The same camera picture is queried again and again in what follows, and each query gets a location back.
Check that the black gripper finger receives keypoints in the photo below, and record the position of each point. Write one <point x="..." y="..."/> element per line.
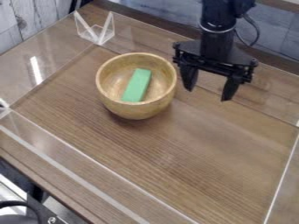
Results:
<point x="231" y="88"/>
<point x="189" y="74"/>

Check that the black metal table bracket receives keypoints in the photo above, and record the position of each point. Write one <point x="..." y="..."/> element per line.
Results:
<point x="48" y="216"/>

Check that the clear acrylic tray walls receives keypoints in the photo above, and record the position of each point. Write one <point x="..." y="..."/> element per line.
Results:
<point x="209" y="162"/>

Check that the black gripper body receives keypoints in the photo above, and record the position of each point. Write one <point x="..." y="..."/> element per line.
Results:
<point x="215" y="54"/>

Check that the green rectangular block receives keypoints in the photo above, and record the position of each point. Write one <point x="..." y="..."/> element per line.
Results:
<point x="136" y="86"/>

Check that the clear acrylic corner bracket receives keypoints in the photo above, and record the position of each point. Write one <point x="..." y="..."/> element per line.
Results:
<point x="93" y="33"/>

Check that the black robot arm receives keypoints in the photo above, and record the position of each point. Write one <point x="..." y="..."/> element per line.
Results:
<point x="220" y="14"/>

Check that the wooden bowl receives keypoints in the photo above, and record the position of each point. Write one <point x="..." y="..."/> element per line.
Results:
<point x="112" y="78"/>

